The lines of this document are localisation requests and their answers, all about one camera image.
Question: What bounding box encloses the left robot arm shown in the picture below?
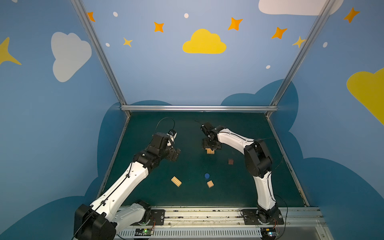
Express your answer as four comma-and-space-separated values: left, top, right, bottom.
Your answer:
72, 147, 181, 240

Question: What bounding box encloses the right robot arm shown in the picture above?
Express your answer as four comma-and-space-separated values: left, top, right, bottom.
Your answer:
201, 122, 280, 225

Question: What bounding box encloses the wide wood block front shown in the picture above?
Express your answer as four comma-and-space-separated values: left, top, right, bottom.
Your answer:
171, 177, 182, 187

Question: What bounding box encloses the small wood cube front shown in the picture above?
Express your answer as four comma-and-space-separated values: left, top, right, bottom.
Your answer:
207, 181, 214, 188

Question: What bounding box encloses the rear horizontal aluminium bar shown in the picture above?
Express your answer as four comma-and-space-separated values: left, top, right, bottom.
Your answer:
121, 105, 278, 112

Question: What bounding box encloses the left controller board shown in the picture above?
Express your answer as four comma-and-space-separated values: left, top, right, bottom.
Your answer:
134, 229, 154, 237

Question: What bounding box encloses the controller board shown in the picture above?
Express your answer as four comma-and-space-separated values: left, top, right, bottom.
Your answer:
134, 229, 154, 237
260, 228, 278, 240

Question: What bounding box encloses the right controller board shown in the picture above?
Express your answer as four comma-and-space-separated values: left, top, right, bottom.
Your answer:
260, 228, 278, 240

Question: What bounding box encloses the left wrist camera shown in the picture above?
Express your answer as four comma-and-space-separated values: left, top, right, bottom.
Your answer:
151, 129, 177, 150

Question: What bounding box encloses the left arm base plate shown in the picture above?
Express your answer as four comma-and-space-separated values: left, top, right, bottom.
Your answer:
143, 209, 165, 226

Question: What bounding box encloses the right diagonal aluminium post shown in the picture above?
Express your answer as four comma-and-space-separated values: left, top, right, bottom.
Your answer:
266, 0, 336, 119

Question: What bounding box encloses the diagonal aluminium post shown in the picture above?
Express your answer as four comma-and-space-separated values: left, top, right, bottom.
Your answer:
71, 0, 127, 107
266, 0, 336, 119

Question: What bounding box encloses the aluminium rail front frame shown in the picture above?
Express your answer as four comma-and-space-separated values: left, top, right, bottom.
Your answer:
113, 207, 334, 240

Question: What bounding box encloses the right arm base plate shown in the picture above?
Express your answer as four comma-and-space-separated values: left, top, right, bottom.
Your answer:
241, 209, 285, 225

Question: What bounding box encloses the left diagonal aluminium post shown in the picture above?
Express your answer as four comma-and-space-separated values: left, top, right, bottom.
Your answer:
71, 0, 127, 107

